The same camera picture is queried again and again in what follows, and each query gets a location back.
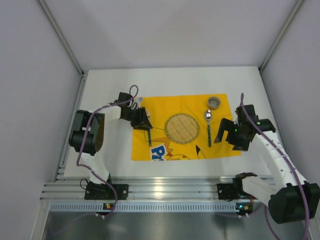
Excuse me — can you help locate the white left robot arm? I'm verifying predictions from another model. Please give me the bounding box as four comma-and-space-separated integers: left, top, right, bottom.
68, 105, 153, 200

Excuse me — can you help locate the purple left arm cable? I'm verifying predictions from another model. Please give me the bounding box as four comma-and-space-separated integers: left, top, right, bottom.
75, 84, 140, 218

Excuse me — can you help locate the green handled spoon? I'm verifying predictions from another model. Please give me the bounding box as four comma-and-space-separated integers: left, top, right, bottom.
204, 109, 212, 148

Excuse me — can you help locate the aluminium frame corner post left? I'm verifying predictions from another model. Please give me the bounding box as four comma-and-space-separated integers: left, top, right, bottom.
37, 0, 87, 76

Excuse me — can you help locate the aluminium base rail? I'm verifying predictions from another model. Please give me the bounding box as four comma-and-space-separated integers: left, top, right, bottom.
40, 176, 232, 202

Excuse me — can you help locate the aluminium frame corner post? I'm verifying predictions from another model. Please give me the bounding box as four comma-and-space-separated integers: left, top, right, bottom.
37, 0, 87, 76
259, 0, 306, 70

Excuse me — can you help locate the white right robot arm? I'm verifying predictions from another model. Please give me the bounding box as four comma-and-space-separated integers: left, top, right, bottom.
214, 117, 320, 224

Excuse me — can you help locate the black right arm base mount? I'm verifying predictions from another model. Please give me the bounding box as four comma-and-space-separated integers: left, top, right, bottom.
216, 183, 250, 202

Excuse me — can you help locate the speckled ceramic cup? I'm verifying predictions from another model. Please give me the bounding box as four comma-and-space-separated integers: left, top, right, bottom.
207, 96, 221, 110

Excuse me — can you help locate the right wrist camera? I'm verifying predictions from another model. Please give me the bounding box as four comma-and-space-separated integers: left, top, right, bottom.
235, 104, 259, 125

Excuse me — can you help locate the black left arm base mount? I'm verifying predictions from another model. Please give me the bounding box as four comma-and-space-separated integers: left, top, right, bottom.
84, 181, 129, 200

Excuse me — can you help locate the yellow printed cloth placemat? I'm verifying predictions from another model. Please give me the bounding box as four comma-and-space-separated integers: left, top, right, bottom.
131, 94, 241, 161

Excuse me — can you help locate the white slotted cable duct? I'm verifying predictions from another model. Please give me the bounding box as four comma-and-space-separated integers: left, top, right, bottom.
49, 201, 251, 213

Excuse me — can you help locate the round woven yellow plate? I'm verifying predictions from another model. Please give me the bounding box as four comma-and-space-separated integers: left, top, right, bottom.
164, 113, 200, 145

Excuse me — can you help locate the aluminium frame corner post right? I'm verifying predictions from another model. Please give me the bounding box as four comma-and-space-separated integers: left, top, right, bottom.
259, 0, 306, 70

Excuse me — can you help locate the green handled fork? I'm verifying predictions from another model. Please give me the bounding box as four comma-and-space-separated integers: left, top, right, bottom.
146, 109, 152, 147

